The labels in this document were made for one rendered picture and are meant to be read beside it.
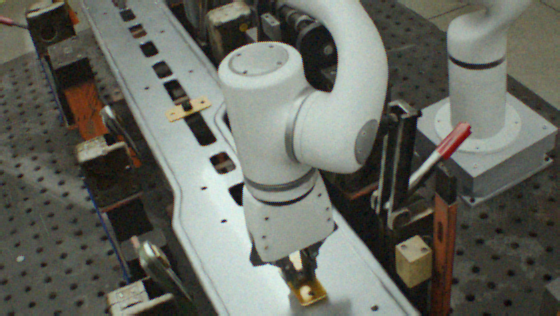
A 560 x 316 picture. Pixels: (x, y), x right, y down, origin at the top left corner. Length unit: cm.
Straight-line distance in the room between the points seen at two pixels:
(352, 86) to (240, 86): 11
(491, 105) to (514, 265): 32
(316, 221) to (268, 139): 16
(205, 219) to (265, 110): 39
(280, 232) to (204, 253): 21
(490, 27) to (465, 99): 19
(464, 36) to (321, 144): 68
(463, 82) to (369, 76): 70
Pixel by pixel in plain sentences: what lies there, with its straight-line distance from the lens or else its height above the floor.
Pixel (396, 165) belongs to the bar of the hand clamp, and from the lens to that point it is 82.
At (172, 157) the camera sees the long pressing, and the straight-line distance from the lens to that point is 113.
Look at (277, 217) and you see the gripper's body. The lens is 76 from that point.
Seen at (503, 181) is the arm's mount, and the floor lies 73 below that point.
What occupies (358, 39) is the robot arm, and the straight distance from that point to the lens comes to 64.
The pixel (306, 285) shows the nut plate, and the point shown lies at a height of 101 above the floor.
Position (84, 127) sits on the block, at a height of 86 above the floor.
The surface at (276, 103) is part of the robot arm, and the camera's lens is 65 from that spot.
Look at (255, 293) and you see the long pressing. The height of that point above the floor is 100.
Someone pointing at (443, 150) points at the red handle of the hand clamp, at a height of 113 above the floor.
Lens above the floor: 169
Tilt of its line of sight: 40 degrees down
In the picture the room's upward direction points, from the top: 11 degrees counter-clockwise
